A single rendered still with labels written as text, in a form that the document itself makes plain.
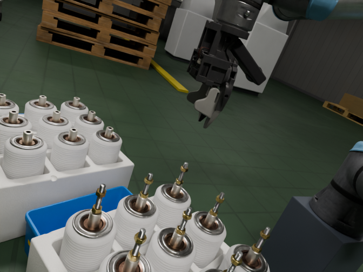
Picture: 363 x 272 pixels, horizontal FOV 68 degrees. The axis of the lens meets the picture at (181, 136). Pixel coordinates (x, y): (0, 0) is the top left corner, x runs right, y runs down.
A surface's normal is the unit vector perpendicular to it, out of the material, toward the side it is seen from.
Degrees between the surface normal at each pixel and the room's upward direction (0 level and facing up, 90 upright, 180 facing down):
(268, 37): 90
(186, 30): 90
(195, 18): 90
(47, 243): 0
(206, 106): 85
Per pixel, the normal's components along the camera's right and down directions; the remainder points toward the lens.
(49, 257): 0.32, -0.88
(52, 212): 0.70, 0.45
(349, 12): -0.14, 0.90
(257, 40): 0.41, 0.47
